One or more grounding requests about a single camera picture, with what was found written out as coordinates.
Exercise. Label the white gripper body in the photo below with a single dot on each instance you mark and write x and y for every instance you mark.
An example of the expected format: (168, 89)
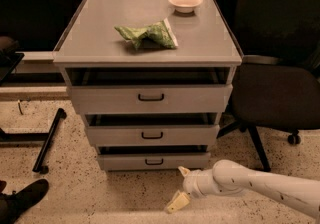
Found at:
(191, 184)

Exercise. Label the grey bottom drawer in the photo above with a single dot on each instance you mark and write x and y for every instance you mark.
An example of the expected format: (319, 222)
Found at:
(123, 158)

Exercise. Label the grey drawer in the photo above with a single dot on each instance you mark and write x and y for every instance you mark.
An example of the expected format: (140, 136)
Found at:
(123, 158)
(150, 129)
(147, 90)

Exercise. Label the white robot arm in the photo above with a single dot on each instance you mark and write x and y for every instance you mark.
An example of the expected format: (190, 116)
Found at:
(227, 178)

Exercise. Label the grey middle drawer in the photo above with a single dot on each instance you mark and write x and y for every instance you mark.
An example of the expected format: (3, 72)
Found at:
(150, 129)

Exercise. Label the grey drawer cabinet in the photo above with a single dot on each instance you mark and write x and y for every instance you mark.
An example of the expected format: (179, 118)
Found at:
(203, 39)

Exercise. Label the grey top drawer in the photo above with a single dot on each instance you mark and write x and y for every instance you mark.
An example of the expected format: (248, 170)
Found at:
(147, 90)

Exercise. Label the black office chair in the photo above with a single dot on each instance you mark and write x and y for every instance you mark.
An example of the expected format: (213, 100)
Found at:
(277, 84)

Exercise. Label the green chip bag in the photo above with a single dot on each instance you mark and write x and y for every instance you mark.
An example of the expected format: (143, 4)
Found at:
(160, 32)

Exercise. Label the black table leg base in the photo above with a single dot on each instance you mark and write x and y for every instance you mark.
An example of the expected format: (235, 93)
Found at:
(27, 138)

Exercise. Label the black shoe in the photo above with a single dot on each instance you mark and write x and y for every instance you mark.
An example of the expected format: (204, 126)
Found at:
(12, 206)

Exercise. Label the white bowl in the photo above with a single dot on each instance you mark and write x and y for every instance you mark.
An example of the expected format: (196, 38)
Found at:
(185, 6)

